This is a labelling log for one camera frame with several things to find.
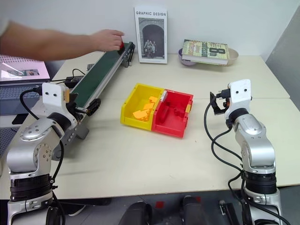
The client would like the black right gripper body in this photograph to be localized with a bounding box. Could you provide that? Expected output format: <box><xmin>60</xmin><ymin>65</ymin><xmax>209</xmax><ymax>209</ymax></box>
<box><xmin>216</xmin><ymin>93</ymin><xmax>230</xmax><ymax>113</ymax></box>

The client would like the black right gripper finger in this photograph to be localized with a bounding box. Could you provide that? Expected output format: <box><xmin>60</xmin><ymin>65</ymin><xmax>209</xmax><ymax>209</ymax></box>
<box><xmin>209</xmin><ymin>91</ymin><xmax>219</xmax><ymax>113</ymax></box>
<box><xmin>213</xmin><ymin>105</ymin><xmax>227</xmax><ymax>116</ymax></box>

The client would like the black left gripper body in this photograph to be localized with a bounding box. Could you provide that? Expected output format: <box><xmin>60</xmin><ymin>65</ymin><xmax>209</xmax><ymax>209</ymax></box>
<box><xmin>66</xmin><ymin>93</ymin><xmax>89</xmax><ymax>123</ymax></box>

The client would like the green conveyor belt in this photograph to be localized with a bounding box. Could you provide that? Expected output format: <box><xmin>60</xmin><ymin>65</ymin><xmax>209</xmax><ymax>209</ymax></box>
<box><xmin>50</xmin><ymin>41</ymin><xmax>136</xmax><ymax>162</ymax></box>

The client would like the person's bare hand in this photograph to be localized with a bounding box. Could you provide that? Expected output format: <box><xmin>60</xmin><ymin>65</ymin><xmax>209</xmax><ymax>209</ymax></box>
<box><xmin>90</xmin><ymin>29</ymin><xmax>125</xmax><ymax>52</ymax></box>

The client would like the black power adapter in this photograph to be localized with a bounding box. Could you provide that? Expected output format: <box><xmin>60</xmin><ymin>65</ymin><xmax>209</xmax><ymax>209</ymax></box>
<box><xmin>64</xmin><ymin>75</ymin><xmax>85</xmax><ymax>89</ymax></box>

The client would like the red toy block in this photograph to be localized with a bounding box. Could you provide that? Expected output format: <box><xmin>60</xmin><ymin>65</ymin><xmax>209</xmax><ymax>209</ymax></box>
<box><xmin>172</xmin><ymin>108</ymin><xmax>186</xmax><ymax>118</ymax></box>

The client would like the yellow plastic bin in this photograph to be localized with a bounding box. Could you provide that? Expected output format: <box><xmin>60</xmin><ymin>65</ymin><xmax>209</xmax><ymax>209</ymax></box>
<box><xmin>120</xmin><ymin>82</ymin><xmax>165</xmax><ymax>131</ymax></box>

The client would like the red plastic bin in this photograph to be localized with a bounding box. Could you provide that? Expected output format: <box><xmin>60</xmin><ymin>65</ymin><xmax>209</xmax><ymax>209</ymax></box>
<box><xmin>151</xmin><ymin>89</ymin><xmax>195</xmax><ymax>140</ymax></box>

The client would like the large orange block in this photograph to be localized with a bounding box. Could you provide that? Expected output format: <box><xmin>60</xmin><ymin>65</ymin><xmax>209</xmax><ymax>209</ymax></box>
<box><xmin>132</xmin><ymin>108</ymin><xmax>151</xmax><ymax>122</ymax></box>

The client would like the purple bowl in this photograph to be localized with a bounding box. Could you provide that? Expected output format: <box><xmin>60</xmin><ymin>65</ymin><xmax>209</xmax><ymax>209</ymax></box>
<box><xmin>178</xmin><ymin>47</ymin><xmax>198</xmax><ymax>67</ymax></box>

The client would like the beige bowl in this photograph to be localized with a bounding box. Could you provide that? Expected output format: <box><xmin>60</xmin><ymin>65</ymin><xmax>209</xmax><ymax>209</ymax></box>
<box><xmin>226</xmin><ymin>47</ymin><xmax>240</xmax><ymax>65</ymax></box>

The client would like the long red block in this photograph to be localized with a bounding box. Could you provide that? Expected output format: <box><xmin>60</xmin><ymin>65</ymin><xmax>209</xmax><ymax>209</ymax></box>
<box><xmin>159</xmin><ymin>105</ymin><xmax>170</xmax><ymax>123</ymax></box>

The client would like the grey laptop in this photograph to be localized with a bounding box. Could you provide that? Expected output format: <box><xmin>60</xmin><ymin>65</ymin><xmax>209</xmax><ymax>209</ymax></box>
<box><xmin>0</xmin><ymin>81</ymin><xmax>51</xmax><ymax>128</ymax></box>

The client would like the pink spiral notebook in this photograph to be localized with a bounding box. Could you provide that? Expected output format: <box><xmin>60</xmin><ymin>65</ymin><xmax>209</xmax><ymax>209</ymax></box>
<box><xmin>0</xmin><ymin>54</ymin><xmax>51</xmax><ymax>85</ymax></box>

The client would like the Graphic Design book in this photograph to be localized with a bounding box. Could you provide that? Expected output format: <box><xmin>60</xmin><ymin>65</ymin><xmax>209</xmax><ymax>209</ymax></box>
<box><xmin>133</xmin><ymin>5</ymin><xmax>168</xmax><ymax>64</ymax></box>

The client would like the dark rounded shape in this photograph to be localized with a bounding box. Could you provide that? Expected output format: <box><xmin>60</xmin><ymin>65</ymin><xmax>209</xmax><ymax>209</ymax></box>
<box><xmin>178</xmin><ymin>195</ymin><xmax>206</xmax><ymax>225</ymax></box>
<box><xmin>119</xmin><ymin>201</ymin><xmax>153</xmax><ymax>225</ymax></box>

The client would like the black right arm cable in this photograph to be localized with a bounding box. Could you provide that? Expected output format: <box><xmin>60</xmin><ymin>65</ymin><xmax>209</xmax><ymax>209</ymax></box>
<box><xmin>203</xmin><ymin>88</ymin><xmax>291</xmax><ymax>225</ymax></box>

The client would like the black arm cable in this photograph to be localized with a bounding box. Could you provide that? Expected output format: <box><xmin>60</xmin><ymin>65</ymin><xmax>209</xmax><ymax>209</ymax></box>
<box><xmin>19</xmin><ymin>86</ymin><xmax>66</xmax><ymax>225</ymax></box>
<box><xmin>203</xmin><ymin>88</ymin><xmax>291</xmax><ymax>225</ymax></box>

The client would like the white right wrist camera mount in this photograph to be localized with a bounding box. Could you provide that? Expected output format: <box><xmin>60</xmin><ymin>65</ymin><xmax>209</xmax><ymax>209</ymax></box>
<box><xmin>227</xmin><ymin>79</ymin><xmax>253</xmax><ymax>118</ymax></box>

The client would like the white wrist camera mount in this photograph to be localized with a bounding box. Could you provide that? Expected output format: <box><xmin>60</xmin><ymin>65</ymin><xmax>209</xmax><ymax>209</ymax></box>
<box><xmin>41</xmin><ymin>82</ymin><xmax>70</xmax><ymax>118</ymax></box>
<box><xmin>227</xmin><ymin>79</ymin><xmax>253</xmax><ymax>118</ymax></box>

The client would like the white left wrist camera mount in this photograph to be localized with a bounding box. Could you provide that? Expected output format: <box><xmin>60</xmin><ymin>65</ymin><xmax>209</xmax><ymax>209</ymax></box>
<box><xmin>41</xmin><ymin>82</ymin><xmax>70</xmax><ymax>118</ymax></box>

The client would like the black adapter cable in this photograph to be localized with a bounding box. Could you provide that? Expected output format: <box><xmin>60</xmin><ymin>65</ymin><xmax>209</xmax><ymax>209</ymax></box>
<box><xmin>50</xmin><ymin>68</ymin><xmax>86</xmax><ymax>84</ymax></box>

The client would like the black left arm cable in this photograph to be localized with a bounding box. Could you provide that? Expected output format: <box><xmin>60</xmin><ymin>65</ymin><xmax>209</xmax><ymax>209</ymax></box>
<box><xmin>19</xmin><ymin>86</ymin><xmax>66</xmax><ymax>225</ymax></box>

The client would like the black flat bracket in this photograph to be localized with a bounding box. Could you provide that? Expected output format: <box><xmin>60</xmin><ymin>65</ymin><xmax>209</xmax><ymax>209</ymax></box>
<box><xmin>218</xmin><ymin>199</ymin><xmax>241</xmax><ymax>225</ymax></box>

